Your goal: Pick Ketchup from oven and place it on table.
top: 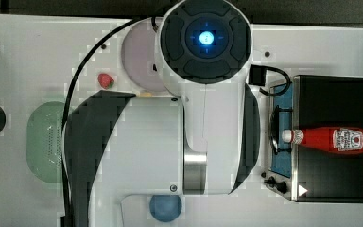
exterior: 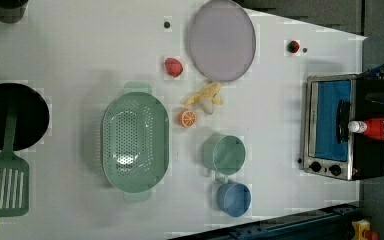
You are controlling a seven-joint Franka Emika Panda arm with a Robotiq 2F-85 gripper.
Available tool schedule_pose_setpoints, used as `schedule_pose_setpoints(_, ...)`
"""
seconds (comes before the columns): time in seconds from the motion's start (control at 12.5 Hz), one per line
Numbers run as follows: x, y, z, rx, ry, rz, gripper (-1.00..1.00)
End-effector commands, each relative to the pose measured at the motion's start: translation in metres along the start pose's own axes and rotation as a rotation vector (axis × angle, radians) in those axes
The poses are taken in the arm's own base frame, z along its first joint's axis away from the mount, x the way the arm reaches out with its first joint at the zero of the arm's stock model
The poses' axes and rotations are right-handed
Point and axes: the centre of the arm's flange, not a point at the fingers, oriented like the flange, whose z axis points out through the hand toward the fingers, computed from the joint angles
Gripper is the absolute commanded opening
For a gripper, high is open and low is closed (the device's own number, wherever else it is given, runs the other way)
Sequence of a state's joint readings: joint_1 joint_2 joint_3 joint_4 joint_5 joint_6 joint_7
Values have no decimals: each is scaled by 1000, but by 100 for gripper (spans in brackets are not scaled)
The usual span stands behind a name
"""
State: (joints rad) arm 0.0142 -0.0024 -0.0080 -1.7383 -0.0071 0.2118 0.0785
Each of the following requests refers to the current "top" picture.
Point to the blue plastic cup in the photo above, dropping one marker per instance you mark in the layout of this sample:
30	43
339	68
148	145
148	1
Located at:
165	208

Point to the red felt ketchup bottle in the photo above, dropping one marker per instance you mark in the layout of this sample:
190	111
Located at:
337	140

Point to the green plastic colander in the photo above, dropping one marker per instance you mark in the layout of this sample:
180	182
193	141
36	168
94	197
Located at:
43	142

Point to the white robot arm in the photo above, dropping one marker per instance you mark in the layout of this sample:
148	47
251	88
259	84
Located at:
200	139

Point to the red toy strawberry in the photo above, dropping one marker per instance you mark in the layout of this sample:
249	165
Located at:
105	81

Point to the lilac round plate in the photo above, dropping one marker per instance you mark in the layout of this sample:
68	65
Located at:
137	54

